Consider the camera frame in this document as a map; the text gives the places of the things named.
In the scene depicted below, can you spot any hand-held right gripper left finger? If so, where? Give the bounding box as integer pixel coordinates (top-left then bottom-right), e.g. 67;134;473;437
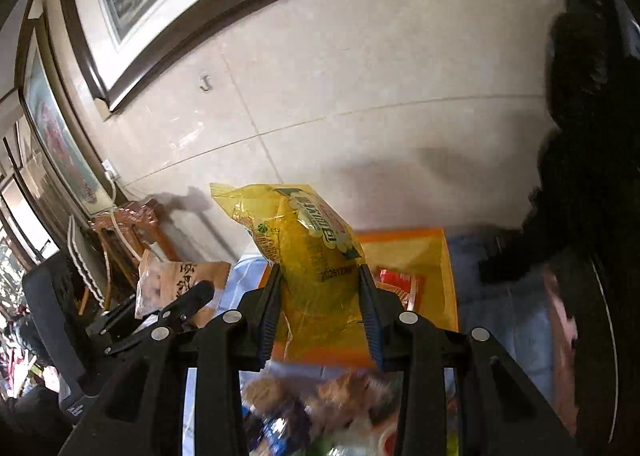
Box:
57;263;283;456

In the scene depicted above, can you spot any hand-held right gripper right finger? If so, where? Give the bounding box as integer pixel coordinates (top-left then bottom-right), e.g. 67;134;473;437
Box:
357;263;583;456

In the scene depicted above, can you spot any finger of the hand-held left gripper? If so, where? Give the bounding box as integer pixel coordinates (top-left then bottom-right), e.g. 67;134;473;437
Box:
102;327;156;357
157;280;217;324

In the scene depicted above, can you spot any yellow snack packet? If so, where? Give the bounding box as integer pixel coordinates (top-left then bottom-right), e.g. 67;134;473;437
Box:
210;182;368;363

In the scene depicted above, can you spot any orange cardboard box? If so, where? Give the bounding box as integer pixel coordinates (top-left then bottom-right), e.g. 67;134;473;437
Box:
257;227;460;362

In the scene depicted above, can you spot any red snack packet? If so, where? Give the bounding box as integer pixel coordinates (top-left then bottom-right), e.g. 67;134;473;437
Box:
376;269;425;312

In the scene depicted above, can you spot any carved wooden chair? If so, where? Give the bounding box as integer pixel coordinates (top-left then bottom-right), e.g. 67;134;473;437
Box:
77;199;181;317

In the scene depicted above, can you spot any white lace cloth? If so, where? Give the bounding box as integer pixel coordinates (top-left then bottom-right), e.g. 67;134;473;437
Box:
66;213;108;309

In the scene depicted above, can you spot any clear packet of biscuits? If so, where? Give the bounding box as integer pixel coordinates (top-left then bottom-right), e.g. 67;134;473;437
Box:
240;366;461;456

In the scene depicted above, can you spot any light blue cloth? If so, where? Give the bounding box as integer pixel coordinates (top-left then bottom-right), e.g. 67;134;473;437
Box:
182;231;556;456

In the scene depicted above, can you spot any pink cushion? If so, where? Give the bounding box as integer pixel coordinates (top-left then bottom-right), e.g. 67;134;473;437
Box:
542;266;581;437

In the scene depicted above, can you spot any framed red floral picture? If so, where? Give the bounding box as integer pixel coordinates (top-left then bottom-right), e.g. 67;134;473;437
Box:
17;21;118;217

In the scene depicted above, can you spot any black furry plush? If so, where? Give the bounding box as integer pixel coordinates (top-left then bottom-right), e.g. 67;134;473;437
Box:
477;0;640;437

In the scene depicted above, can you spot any white cable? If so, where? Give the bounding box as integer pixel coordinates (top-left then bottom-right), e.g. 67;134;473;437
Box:
102;169;146;262

